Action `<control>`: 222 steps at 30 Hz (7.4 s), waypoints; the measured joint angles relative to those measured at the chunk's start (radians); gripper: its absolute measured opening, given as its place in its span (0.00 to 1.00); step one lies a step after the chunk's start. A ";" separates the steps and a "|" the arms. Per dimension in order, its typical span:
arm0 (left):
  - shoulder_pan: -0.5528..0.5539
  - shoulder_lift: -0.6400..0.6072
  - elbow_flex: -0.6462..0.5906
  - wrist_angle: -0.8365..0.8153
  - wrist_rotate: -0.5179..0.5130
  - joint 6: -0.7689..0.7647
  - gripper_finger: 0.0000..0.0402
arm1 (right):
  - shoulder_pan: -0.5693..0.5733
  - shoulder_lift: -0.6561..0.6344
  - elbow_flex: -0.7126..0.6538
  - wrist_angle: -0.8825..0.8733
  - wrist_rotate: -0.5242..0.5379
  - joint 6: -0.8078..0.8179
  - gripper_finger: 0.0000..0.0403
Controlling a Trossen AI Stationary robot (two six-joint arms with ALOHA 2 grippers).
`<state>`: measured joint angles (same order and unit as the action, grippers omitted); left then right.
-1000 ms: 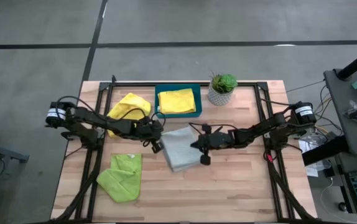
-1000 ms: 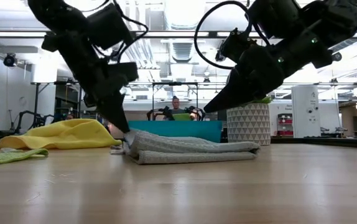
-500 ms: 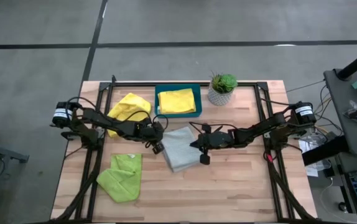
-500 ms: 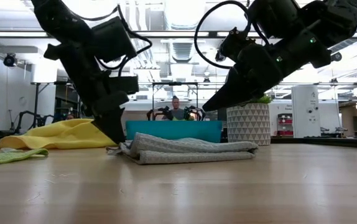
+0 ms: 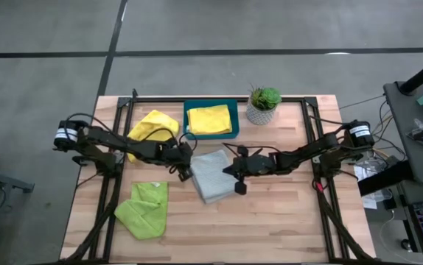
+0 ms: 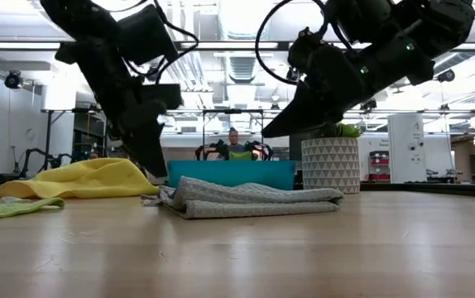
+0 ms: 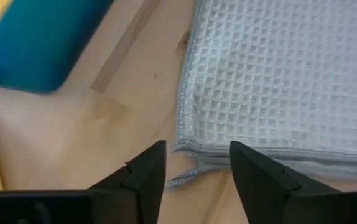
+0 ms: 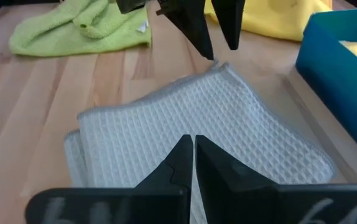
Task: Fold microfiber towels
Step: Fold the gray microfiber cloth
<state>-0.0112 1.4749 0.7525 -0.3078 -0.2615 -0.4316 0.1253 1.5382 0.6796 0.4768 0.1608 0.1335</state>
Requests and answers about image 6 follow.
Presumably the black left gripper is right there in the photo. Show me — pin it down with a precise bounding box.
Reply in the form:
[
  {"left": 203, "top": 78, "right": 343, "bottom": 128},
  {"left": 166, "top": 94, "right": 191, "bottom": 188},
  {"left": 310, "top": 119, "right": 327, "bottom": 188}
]
[{"left": 55, "top": 36, "right": 184, "bottom": 178}]

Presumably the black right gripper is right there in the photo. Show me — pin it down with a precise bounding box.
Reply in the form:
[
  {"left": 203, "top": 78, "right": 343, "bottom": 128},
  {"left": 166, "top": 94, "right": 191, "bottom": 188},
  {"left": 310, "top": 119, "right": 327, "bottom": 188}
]
[{"left": 261, "top": 41, "right": 435, "bottom": 137}]

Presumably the grey microfiber towel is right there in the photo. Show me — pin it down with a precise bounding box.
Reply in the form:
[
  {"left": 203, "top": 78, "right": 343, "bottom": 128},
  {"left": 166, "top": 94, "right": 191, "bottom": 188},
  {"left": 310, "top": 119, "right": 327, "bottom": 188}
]
[{"left": 140, "top": 175, "right": 345, "bottom": 220}]

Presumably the yellow microfiber towel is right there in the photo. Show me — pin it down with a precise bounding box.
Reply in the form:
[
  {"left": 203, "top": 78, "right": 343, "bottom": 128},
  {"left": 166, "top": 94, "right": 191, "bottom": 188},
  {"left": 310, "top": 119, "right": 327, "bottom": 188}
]
[{"left": 0, "top": 156, "right": 161, "bottom": 200}]

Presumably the succulent in patterned white pot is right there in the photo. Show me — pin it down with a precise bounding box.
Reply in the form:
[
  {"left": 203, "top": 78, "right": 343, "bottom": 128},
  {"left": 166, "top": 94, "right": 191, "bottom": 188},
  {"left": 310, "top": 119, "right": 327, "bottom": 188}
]
[{"left": 300, "top": 122, "right": 362, "bottom": 195}]

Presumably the person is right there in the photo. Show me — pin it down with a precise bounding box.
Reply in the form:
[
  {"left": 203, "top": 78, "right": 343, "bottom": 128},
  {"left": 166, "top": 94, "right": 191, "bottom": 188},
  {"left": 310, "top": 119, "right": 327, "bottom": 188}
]
[{"left": 225, "top": 127, "right": 247, "bottom": 154}]

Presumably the red shelf unit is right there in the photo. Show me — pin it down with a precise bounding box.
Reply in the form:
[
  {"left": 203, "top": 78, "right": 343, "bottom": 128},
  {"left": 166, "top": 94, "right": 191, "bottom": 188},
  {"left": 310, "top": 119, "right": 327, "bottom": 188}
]
[{"left": 368, "top": 151, "right": 391, "bottom": 182}]

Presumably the teal plastic bin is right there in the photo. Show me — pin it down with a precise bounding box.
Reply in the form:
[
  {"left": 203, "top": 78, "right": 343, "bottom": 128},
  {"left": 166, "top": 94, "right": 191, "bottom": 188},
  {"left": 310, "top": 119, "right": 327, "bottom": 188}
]
[{"left": 166, "top": 160, "right": 297, "bottom": 191}]

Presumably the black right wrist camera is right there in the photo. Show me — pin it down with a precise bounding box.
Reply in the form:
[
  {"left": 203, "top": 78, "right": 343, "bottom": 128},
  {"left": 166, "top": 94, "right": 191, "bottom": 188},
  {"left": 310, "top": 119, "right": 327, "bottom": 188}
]
[{"left": 287, "top": 26, "right": 329, "bottom": 70}]

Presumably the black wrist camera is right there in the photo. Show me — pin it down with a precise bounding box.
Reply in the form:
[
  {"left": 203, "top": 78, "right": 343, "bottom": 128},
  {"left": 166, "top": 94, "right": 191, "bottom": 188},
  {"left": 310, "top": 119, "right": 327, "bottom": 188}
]
[
  {"left": 117, "top": 3, "right": 180, "bottom": 66},
  {"left": 287, "top": 26, "right": 329, "bottom": 70}
]

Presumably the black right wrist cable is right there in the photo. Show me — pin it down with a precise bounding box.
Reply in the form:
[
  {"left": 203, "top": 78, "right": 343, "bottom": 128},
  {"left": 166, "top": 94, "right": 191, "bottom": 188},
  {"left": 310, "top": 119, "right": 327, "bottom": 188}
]
[{"left": 255, "top": 0, "right": 330, "bottom": 86}]

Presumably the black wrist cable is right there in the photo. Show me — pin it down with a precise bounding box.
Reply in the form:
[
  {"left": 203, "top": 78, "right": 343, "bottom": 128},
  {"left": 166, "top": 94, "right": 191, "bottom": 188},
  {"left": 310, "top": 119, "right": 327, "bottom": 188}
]
[
  {"left": 255, "top": 0, "right": 330, "bottom": 86},
  {"left": 104, "top": 0, "right": 200, "bottom": 86}
]

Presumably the black tall test frame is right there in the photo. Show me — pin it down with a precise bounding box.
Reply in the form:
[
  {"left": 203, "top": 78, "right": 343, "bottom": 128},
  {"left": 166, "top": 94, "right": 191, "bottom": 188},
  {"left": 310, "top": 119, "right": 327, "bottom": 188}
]
[{"left": 202, "top": 108, "right": 265, "bottom": 161}]

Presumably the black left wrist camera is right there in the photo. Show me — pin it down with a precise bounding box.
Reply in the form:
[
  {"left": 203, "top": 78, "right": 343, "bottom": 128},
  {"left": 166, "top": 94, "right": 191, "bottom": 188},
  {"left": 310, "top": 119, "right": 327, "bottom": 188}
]
[{"left": 117, "top": 3, "right": 180, "bottom": 66}]

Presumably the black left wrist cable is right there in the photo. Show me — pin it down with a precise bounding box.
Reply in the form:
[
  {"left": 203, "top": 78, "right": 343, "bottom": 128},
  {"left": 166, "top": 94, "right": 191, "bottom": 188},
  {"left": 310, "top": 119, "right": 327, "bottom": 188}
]
[{"left": 104, "top": 0, "right": 200, "bottom": 86}]

